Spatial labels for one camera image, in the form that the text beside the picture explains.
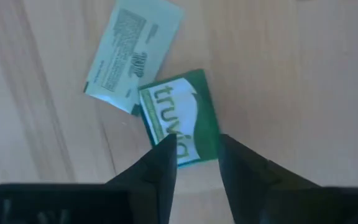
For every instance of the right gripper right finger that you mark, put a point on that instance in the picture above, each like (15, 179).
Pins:
(291, 205)

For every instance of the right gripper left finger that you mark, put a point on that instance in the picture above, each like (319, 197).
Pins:
(73, 205)

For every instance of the green white truvia packet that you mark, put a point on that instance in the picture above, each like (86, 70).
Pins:
(182, 109)

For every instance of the pale green stevia packet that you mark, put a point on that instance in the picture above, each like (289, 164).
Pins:
(129, 53)

